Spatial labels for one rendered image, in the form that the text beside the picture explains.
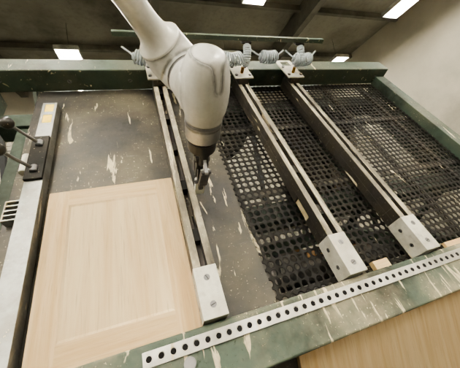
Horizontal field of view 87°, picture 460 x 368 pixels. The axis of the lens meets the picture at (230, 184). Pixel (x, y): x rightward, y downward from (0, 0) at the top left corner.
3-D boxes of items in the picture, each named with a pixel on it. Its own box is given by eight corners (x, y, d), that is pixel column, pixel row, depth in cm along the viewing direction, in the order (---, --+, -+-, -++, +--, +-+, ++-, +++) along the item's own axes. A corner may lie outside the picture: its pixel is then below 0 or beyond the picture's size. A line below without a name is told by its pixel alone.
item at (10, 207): (5, 227, 69) (-2, 221, 67) (10, 207, 73) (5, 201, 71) (22, 224, 70) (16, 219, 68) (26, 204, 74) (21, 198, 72)
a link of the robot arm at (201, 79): (234, 124, 58) (207, 95, 64) (247, 57, 46) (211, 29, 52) (193, 136, 53) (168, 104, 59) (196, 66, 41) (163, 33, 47)
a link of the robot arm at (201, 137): (217, 105, 62) (215, 124, 67) (180, 107, 59) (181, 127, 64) (227, 128, 57) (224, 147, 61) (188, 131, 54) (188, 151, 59)
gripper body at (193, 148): (220, 146, 61) (217, 170, 68) (212, 124, 66) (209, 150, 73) (191, 149, 59) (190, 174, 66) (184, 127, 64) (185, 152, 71)
